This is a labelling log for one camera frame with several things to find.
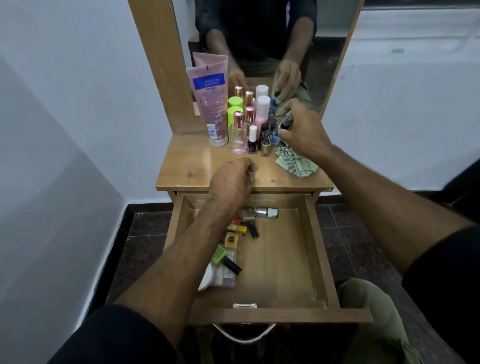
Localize person's left forearm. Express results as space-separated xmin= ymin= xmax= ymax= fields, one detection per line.
xmin=114 ymin=202 xmax=241 ymax=348

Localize pink cosmetic lotion tube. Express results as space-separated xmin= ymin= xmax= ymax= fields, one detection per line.
xmin=185 ymin=61 xmax=230 ymax=148

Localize person's right hand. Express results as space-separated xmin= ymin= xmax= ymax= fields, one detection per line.
xmin=277 ymin=98 xmax=333 ymax=162

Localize person's olive green trousers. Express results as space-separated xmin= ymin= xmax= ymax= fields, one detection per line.
xmin=335 ymin=278 xmax=425 ymax=364

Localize pink perfume bottle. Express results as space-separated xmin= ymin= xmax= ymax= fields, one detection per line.
xmin=229 ymin=111 xmax=248 ymax=155

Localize blue polish bottle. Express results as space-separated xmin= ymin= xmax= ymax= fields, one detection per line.
xmin=271 ymin=114 xmax=294 ymax=146

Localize clear plastic compartment box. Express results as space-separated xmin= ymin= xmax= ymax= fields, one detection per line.
xmin=209 ymin=249 xmax=238 ymax=289

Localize lime green bottle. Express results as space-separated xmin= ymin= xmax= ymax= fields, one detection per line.
xmin=227 ymin=106 xmax=244 ymax=130

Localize pile of nail polish bottles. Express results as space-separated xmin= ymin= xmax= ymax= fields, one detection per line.
xmin=226 ymin=206 xmax=280 ymax=240

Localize wooden dressing table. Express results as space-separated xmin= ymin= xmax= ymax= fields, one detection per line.
xmin=127 ymin=0 xmax=365 ymax=203

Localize person's black left sleeve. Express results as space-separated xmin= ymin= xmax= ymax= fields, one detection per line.
xmin=46 ymin=304 xmax=177 ymax=364

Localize white nail polish remover jar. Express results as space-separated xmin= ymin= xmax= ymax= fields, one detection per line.
xmin=197 ymin=262 xmax=215 ymax=293

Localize person's right forearm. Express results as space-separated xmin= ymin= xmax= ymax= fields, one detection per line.
xmin=314 ymin=144 xmax=475 ymax=277

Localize wooden drawer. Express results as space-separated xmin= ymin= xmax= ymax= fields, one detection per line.
xmin=163 ymin=193 xmax=374 ymax=325

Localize person's black right sleeve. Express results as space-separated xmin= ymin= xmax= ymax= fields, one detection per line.
xmin=401 ymin=224 xmax=480 ymax=364

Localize person's left hand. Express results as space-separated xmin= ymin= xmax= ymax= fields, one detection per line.
xmin=208 ymin=157 xmax=259 ymax=213

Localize person's black sleeve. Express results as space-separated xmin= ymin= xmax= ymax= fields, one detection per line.
xmin=46 ymin=304 xmax=177 ymax=364
xmin=401 ymin=224 xmax=480 ymax=364

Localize dressing table mirror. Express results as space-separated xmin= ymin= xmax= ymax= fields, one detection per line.
xmin=171 ymin=0 xmax=361 ymax=117

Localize green square polish bottle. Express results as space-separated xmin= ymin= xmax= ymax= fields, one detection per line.
xmin=210 ymin=244 xmax=243 ymax=277

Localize green striped cloth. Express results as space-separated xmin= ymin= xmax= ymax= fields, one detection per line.
xmin=274 ymin=144 xmax=319 ymax=179

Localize gold polish bottle patterned cap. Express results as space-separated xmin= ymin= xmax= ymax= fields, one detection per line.
xmin=260 ymin=129 xmax=274 ymax=157

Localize pink spray bottle white cap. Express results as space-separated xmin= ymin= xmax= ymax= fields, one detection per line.
xmin=254 ymin=95 xmax=272 ymax=130

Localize white-capped dark polish bottle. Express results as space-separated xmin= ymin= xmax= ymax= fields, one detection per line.
xmin=247 ymin=125 xmax=259 ymax=155

